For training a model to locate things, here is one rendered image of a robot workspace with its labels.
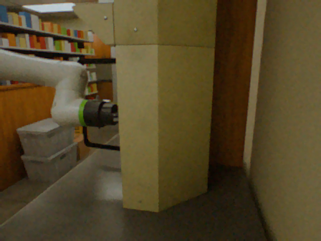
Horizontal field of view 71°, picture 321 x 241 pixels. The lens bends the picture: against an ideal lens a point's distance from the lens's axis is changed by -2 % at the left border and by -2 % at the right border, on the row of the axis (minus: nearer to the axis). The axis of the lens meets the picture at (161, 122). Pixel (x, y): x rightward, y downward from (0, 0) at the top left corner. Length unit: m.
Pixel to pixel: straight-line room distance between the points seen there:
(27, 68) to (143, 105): 0.43
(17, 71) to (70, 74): 0.16
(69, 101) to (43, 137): 2.05
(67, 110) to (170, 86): 0.37
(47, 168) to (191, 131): 2.46
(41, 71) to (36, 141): 2.12
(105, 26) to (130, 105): 0.21
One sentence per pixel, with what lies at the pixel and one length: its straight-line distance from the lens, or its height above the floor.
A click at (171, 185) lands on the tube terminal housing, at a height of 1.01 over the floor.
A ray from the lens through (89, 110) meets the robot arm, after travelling 0.78.
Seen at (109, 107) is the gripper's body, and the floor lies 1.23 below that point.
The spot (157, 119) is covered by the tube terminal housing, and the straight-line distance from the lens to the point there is 0.60.
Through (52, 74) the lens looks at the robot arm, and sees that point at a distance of 0.85.
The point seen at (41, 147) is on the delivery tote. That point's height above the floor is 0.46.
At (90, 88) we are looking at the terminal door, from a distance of 1.04.
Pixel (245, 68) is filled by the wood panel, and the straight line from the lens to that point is 0.95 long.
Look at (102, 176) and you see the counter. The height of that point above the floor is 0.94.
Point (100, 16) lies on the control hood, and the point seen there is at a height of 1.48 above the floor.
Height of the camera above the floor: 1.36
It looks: 14 degrees down
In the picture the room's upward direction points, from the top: straight up
